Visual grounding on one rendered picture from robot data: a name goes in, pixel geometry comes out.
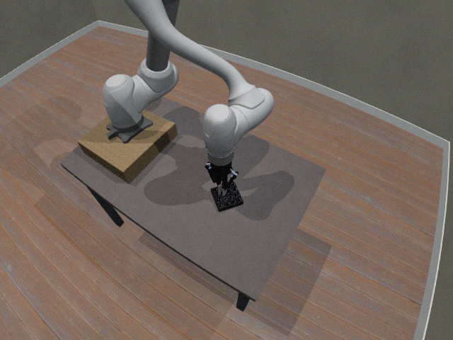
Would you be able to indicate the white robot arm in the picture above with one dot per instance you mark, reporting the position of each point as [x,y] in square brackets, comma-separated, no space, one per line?
[125,99]

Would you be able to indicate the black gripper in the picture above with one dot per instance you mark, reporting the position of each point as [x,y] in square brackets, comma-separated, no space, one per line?
[219,175]

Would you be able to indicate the black knob box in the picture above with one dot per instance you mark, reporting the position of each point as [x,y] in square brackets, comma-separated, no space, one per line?
[231,199]

